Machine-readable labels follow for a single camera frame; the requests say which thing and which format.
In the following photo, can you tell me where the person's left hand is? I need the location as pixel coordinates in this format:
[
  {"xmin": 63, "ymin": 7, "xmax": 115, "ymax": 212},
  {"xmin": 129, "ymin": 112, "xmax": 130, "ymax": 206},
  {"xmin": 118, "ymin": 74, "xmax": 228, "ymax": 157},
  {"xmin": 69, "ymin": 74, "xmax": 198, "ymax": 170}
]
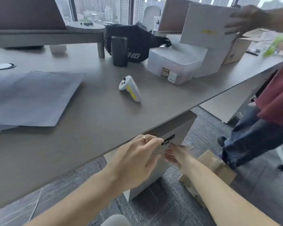
[{"xmin": 103, "ymin": 135, "xmax": 165, "ymax": 191}]

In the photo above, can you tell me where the person's right hand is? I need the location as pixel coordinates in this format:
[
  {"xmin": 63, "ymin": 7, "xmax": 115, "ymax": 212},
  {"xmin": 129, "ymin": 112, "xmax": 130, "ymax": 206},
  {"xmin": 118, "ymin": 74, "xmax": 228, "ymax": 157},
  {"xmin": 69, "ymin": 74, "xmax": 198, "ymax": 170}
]
[{"xmin": 164, "ymin": 143, "xmax": 197, "ymax": 174}]

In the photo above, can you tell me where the light grey drawer black handle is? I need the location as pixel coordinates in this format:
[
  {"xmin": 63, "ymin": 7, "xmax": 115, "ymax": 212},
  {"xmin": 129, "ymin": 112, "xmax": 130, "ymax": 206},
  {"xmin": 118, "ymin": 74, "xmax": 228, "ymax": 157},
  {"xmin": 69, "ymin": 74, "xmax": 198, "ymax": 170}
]
[{"xmin": 103, "ymin": 111, "xmax": 197, "ymax": 202}]

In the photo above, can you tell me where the stack of white paper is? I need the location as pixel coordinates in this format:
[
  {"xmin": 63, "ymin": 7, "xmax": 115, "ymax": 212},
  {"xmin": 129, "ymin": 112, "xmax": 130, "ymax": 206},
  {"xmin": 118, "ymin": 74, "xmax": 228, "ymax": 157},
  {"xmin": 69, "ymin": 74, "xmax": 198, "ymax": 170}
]
[{"xmin": 0, "ymin": 71, "xmax": 86, "ymax": 135}]

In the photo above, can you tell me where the person's left forearm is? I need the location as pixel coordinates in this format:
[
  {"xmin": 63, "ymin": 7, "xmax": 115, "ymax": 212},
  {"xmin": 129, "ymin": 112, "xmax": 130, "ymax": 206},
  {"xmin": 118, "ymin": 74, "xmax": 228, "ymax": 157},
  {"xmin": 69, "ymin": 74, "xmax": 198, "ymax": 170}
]
[{"xmin": 23, "ymin": 167, "xmax": 128, "ymax": 226}]

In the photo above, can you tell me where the person's right forearm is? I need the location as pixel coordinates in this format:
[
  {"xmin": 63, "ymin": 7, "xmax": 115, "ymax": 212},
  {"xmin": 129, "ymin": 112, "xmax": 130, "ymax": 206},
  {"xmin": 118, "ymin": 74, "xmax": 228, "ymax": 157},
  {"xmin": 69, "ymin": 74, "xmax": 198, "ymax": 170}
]
[{"xmin": 180, "ymin": 160, "xmax": 282, "ymax": 226}]

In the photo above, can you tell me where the person's light trouser leg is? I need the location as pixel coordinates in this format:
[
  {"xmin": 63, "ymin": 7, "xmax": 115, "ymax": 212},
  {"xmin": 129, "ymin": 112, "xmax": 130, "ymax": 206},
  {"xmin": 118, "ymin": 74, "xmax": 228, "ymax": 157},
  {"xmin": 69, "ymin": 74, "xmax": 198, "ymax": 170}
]
[{"xmin": 103, "ymin": 214, "xmax": 130, "ymax": 226}]

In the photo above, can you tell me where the translucent plastic storage box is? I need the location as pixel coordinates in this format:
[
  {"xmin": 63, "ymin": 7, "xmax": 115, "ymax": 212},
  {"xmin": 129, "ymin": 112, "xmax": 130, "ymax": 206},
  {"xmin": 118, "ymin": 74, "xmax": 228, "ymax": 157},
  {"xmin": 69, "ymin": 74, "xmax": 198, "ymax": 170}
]
[{"xmin": 147, "ymin": 47, "xmax": 208, "ymax": 86}]

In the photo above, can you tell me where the taped cardboard box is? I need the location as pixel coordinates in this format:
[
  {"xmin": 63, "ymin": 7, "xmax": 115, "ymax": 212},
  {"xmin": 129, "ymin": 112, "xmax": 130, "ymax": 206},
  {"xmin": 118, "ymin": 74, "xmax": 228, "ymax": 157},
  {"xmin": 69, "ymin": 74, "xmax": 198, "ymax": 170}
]
[{"xmin": 179, "ymin": 150, "xmax": 237, "ymax": 209}]

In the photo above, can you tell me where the white controller yellow label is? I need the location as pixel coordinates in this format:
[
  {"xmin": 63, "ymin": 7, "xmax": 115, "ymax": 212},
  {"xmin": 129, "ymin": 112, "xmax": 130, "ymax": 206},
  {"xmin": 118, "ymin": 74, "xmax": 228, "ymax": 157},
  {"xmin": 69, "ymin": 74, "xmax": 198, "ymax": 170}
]
[{"xmin": 119, "ymin": 75, "xmax": 142, "ymax": 103}]

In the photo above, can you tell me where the black fabric bag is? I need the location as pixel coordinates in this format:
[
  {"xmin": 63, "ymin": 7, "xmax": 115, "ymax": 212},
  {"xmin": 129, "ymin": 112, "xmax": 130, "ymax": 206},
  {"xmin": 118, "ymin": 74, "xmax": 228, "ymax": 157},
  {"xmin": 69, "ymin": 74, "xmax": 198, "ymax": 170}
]
[{"xmin": 104, "ymin": 24, "xmax": 172, "ymax": 63}]

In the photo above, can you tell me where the brown cardboard box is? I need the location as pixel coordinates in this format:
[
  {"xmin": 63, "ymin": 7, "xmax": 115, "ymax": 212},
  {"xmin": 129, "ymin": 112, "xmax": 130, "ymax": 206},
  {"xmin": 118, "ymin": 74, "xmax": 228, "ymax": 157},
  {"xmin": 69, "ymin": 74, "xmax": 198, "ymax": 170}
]
[{"xmin": 223, "ymin": 29, "xmax": 274, "ymax": 65}]

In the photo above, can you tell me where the small white case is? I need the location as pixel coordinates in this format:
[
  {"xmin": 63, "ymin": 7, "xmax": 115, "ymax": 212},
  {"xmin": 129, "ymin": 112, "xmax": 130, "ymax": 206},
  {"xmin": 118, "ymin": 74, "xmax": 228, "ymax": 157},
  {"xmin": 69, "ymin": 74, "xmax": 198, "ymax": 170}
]
[{"xmin": 49, "ymin": 44, "xmax": 67, "ymax": 54}]

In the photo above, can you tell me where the small white carton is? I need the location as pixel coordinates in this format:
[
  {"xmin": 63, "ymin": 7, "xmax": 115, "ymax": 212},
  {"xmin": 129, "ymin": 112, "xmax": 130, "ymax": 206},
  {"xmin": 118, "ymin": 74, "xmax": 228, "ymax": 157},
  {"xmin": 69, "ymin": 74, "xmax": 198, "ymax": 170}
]
[{"xmin": 153, "ymin": 16, "xmax": 162, "ymax": 31}]

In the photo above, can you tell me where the flat white box yellow label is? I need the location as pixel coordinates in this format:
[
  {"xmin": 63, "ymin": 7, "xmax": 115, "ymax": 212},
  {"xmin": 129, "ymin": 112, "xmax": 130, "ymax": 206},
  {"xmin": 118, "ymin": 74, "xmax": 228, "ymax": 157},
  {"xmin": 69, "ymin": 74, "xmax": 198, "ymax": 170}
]
[{"xmin": 180, "ymin": 3, "xmax": 241, "ymax": 49}]

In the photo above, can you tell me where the brown desk divider panel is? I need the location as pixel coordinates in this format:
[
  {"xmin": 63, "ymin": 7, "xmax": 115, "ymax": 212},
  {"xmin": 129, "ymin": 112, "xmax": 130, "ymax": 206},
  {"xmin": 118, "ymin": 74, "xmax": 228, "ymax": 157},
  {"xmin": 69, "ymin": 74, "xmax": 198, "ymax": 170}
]
[
  {"xmin": 159, "ymin": 0, "xmax": 192, "ymax": 32},
  {"xmin": 0, "ymin": 0, "xmax": 68, "ymax": 31}
]

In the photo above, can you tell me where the bright green plastic item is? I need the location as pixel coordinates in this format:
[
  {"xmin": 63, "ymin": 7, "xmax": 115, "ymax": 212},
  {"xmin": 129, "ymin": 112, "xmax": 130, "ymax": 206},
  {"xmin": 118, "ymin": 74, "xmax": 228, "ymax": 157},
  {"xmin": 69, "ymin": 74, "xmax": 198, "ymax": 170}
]
[{"xmin": 263, "ymin": 36, "xmax": 283, "ymax": 57}]

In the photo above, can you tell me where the brown desk shelf riser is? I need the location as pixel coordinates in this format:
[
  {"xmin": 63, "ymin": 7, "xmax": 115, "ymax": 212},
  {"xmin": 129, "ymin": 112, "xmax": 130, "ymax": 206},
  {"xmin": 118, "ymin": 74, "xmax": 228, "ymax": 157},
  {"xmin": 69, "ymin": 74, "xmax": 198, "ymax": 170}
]
[{"xmin": 0, "ymin": 22, "xmax": 107, "ymax": 58}]

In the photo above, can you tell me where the white oval object black rim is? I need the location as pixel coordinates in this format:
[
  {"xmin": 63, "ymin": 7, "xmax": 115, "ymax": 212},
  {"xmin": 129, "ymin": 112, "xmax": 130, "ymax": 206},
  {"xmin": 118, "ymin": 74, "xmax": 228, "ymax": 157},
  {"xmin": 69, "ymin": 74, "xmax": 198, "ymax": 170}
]
[{"xmin": 0, "ymin": 63, "xmax": 16, "ymax": 72}]

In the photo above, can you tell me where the thin white cable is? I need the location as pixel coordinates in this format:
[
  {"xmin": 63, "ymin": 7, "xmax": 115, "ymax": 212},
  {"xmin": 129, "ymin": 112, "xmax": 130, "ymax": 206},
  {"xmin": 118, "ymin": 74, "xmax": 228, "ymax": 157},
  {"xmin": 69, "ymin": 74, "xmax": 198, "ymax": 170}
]
[{"xmin": 29, "ymin": 187, "xmax": 43, "ymax": 221}]

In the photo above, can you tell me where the dark window frame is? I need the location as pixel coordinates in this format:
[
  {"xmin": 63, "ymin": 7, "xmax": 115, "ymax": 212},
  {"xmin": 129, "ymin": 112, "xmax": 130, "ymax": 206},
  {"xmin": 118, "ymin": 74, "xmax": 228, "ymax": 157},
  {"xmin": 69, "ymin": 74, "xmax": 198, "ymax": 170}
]
[{"xmin": 53, "ymin": 0, "xmax": 242, "ymax": 25}]

